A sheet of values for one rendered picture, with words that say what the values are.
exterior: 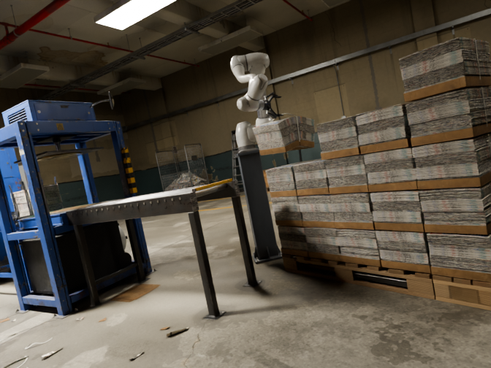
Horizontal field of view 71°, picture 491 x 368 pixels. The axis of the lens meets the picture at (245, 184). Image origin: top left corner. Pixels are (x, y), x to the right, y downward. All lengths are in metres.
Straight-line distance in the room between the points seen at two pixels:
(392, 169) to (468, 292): 0.71
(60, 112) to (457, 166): 3.01
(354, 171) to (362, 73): 7.14
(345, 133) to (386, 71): 6.99
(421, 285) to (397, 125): 0.89
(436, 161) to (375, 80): 7.27
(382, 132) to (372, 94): 7.09
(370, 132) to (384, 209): 0.45
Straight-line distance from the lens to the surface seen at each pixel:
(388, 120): 2.05
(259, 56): 3.01
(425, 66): 1.97
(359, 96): 9.19
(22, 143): 3.12
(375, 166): 2.12
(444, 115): 1.92
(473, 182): 1.91
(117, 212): 2.65
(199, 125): 11.35
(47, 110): 3.41
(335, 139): 2.25
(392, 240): 2.17
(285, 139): 2.56
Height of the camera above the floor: 0.93
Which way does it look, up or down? 4 degrees down
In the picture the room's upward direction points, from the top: 11 degrees counter-clockwise
